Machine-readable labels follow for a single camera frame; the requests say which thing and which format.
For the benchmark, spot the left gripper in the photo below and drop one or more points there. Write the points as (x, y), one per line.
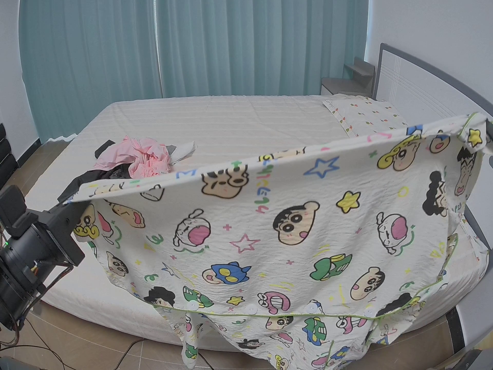
(57, 241)

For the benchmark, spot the white printed pyjama top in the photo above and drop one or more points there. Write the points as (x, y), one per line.
(289, 226)

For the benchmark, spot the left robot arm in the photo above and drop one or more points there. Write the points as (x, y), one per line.
(15, 287)

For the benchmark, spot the bed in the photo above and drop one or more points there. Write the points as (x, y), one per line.
(231, 129)

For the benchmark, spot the black garment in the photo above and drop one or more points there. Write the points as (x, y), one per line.
(75, 187)

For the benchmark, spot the black chest of drawers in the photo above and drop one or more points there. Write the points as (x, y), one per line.
(7, 152)

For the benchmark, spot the pink garment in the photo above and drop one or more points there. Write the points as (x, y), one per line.
(134, 160)

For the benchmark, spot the white garment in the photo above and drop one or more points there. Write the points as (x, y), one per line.
(187, 149)

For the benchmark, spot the blue-green curtain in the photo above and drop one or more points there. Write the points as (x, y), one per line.
(88, 52)
(262, 33)

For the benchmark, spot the grey bedside table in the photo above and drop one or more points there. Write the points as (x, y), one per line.
(346, 83)

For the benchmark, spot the white printed pillow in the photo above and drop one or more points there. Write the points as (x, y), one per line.
(366, 112)

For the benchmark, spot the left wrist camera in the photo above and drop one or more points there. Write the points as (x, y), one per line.
(11, 206)

